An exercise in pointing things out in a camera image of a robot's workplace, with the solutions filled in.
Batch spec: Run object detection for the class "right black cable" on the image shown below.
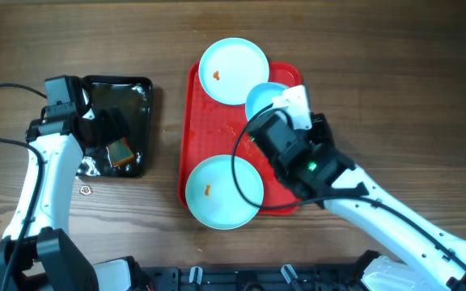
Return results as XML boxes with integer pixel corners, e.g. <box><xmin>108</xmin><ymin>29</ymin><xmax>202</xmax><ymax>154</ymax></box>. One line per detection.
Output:
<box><xmin>231</xmin><ymin>103</ymin><xmax>466</xmax><ymax>291</ymax></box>

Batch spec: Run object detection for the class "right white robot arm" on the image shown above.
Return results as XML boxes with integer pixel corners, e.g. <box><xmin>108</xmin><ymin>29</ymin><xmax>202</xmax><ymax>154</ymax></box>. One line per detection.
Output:
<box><xmin>277</xmin><ymin>117</ymin><xmax>466</xmax><ymax>290</ymax></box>

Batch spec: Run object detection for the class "black water tray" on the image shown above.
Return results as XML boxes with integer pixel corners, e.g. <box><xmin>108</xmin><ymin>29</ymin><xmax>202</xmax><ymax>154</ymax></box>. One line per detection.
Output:
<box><xmin>77</xmin><ymin>75</ymin><xmax>154</xmax><ymax>178</ymax></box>

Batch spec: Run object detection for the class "white plate bottom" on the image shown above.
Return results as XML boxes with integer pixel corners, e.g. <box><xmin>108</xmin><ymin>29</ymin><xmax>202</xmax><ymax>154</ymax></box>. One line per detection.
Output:
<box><xmin>185</xmin><ymin>154</ymin><xmax>264</xmax><ymax>230</ymax></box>

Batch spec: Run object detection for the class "left black cable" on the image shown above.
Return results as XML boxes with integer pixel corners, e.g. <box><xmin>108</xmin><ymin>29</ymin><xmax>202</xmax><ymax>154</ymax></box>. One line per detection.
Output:
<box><xmin>0</xmin><ymin>82</ymin><xmax>48</xmax><ymax>291</ymax></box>

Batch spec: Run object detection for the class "white plate top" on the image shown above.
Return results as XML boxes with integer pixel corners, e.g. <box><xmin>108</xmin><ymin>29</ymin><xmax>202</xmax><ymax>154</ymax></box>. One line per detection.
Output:
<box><xmin>198</xmin><ymin>37</ymin><xmax>269</xmax><ymax>105</ymax></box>

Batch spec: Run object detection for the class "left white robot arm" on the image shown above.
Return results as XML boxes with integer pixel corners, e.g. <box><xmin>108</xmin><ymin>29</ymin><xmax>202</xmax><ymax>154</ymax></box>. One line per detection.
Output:
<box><xmin>0</xmin><ymin>109</ymin><xmax>133</xmax><ymax>290</ymax></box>

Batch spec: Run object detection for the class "orange green sponge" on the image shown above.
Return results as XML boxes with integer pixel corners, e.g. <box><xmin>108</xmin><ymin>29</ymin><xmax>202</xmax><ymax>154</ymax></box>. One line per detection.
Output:
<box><xmin>107</xmin><ymin>137</ymin><xmax>135</xmax><ymax>167</ymax></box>

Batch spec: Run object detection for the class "black cable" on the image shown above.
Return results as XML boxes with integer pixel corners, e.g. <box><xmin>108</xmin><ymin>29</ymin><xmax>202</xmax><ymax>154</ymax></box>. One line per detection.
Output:
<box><xmin>231</xmin><ymin>103</ymin><xmax>466</xmax><ymax>291</ymax></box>
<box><xmin>0</xmin><ymin>82</ymin><xmax>48</xmax><ymax>291</ymax></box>

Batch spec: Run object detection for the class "white plate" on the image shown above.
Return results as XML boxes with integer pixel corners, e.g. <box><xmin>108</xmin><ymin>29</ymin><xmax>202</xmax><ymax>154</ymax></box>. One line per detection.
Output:
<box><xmin>198</xmin><ymin>37</ymin><xmax>269</xmax><ymax>105</ymax></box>
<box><xmin>185</xmin><ymin>154</ymin><xmax>264</xmax><ymax>230</ymax></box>
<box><xmin>245</xmin><ymin>82</ymin><xmax>289</xmax><ymax>120</ymax></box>

